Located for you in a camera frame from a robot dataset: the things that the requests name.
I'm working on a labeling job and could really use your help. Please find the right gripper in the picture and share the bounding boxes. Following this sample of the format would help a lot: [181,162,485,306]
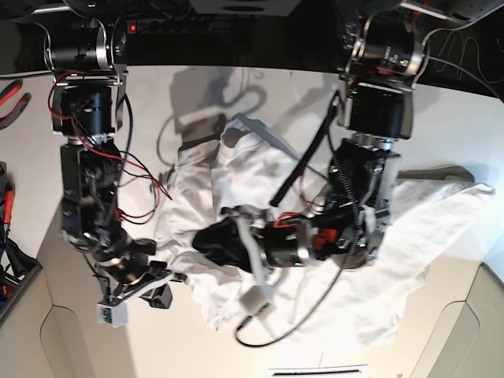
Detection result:
[92,235,187,309]

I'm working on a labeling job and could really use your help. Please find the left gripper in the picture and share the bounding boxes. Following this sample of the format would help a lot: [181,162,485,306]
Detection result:
[192,213,319,273]

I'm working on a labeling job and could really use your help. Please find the white t-shirt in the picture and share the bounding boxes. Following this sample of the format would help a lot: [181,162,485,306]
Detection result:
[154,115,495,351]

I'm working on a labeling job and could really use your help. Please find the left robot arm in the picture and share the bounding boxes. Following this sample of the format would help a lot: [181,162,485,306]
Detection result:
[192,1,503,274]

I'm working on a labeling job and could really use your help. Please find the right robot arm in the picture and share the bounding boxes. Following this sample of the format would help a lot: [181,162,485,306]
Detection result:
[15,1,183,311]

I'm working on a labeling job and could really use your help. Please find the black tool tray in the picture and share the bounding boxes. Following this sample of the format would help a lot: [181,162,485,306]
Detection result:
[1,238,43,322]

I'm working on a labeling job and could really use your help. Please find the black power strip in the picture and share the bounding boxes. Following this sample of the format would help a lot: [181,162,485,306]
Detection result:
[126,17,232,35]

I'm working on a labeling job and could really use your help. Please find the red grey pliers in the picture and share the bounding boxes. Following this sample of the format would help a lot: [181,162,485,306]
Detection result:
[0,79,32,132]

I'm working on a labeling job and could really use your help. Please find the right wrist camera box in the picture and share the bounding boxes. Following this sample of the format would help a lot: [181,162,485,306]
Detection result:
[97,273,169,328]

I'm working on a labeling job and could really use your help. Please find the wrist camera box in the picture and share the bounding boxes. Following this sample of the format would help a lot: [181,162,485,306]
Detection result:
[97,273,169,328]
[230,206,274,317]

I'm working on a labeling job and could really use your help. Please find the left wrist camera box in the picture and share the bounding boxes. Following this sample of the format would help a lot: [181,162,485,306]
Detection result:
[230,206,274,317]

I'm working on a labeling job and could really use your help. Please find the orange handled tool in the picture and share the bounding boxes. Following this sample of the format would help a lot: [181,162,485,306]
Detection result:
[3,182,14,242]

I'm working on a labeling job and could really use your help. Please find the white coiled cable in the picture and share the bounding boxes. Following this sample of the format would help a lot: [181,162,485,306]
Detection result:
[428,25,504,84]

